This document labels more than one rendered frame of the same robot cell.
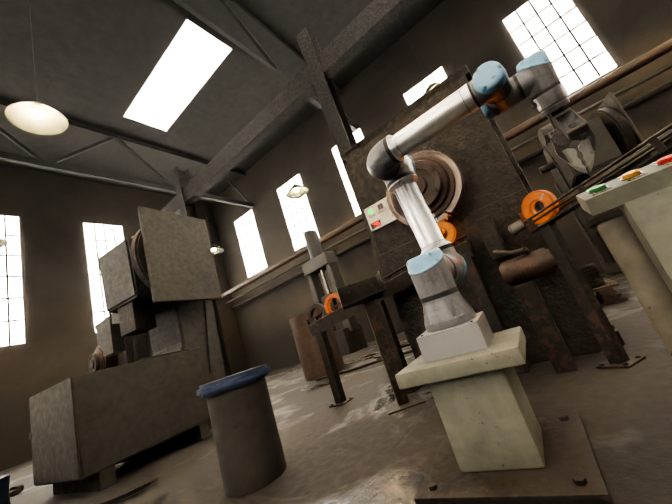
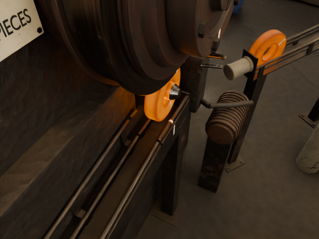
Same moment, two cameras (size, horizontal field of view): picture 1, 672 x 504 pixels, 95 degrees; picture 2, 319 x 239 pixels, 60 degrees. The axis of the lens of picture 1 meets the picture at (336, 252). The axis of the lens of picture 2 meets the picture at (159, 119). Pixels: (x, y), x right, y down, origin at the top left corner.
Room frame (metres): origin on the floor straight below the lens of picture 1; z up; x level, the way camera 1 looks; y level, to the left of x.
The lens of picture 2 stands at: (1.86, -0.11, 1.28)
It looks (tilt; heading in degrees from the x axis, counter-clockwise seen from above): 47 degrees down; 264
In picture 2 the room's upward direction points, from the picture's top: straight up
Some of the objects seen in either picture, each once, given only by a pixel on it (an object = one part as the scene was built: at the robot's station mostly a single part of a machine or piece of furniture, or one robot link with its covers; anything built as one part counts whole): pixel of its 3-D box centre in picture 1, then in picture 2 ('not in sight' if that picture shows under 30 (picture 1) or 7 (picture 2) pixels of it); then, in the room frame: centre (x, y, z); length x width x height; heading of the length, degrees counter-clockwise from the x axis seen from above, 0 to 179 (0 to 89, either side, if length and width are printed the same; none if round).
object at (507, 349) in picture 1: (464, 355); not in sight; (0.98, -0.26, 0.28); 0.32 x 0.32 x 0.04; 61
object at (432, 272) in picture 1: (430, 272); not in sight; (0.98, -0.26, 0.54); 0.13 x 0.12 x 0.14; 142
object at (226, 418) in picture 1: (245, 424); not in sight; (1.44, 0.61, 0.22); 0.32 x 0.32 x 0.43
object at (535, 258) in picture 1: (547, 308); (220, 146); (1.51, -0.84, 0.27); 0.22 x 0.13 x 0.53; 58
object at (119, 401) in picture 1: (130, 411); not in sight; (2.68, 2.06, 0.39); 1.03 x 0.83 x 0.79; 152
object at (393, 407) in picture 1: (377, 339); not in sight; (1.83, -0.07, 0.36); 0.26 x 0.20 x 0.72; 93
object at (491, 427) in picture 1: (486, 409); not in sight; (0.98, -0.26, 0.13); 0.40 x 0.40 x 0.26; 61
